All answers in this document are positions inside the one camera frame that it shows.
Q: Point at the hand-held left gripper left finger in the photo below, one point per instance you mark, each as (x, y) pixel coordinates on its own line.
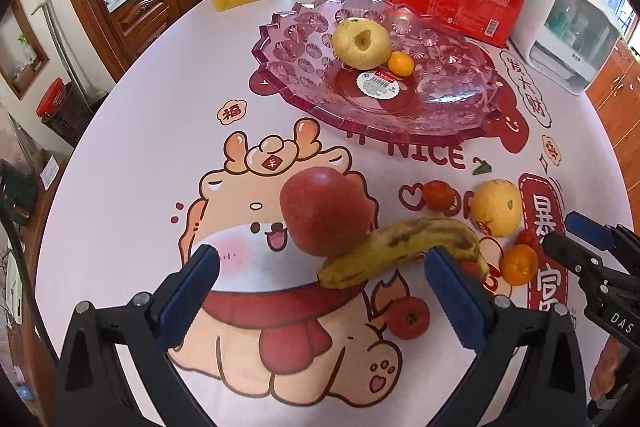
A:
(192, 299)

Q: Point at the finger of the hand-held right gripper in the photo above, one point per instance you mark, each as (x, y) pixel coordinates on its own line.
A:
(567, 253)
(586, 228)

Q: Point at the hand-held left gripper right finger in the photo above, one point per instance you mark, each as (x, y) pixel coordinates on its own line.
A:
(457, 304)

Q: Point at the small red tomato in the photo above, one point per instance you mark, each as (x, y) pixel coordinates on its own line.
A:
(526, 237)

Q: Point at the orange mandarin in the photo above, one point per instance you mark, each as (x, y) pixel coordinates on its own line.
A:
(519, 264)

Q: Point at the large yellow orange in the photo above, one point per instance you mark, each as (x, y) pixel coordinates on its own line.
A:
(496, 208)

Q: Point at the spotted yellow banana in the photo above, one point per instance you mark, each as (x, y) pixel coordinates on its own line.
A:
(390, 247)

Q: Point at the red apple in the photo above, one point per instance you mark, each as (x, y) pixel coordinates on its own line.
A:
(320, 212)

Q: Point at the pink glass fruit plate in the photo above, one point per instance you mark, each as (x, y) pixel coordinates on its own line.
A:
(440, 72)

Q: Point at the person's right hand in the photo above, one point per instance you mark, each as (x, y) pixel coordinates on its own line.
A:
(606, 369)

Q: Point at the green leaf scrap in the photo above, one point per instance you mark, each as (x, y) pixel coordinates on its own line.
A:
(482, 167)

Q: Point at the wooden side cabinet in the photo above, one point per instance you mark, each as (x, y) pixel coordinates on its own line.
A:
(617, 97)

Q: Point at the white countertop appliance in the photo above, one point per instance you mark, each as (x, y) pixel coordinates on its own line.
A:
(555, 7)

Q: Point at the woven bin with red lid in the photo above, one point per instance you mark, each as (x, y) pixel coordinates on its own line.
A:
(52, 99)

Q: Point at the small orange kumquat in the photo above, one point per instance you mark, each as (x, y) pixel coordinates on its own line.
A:
(401, 64)

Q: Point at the yellow pear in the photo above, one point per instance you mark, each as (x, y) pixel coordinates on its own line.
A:
(350, 49)

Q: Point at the grey mop pole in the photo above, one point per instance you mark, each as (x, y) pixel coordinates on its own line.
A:
(55, 37)

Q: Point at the wall niche shelf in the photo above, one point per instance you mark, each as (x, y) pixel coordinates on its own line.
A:
(27, 52)

